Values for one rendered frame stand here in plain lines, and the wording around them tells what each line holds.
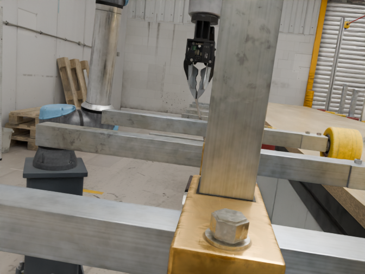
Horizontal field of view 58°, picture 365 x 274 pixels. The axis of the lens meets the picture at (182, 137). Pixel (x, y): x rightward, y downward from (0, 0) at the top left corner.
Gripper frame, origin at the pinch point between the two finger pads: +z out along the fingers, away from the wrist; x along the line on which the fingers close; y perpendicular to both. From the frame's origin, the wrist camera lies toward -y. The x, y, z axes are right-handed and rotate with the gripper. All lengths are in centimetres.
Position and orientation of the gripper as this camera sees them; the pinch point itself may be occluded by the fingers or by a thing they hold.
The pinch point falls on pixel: (196, 94)
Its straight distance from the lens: 91.9
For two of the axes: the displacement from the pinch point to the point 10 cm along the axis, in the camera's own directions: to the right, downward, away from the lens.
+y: -1.2, 1.6, -9.8
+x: 9.9, 1.2, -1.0
